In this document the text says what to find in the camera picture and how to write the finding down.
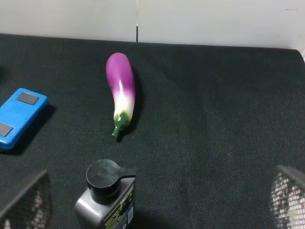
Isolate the purple toy eggplant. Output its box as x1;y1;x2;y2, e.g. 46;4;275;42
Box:
106;52;136;138

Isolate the blue box with grey pads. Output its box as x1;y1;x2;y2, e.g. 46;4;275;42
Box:
0;88;49;150

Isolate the grey pump bottle black cap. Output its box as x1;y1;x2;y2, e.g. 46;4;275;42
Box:
74;159;136;229

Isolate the black table cloth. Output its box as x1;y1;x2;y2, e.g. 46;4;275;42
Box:
0;34;305;229

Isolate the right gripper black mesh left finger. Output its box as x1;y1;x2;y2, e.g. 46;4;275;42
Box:
0;170;52;229

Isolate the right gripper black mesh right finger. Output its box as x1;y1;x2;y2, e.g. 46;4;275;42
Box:
270;165;305;229

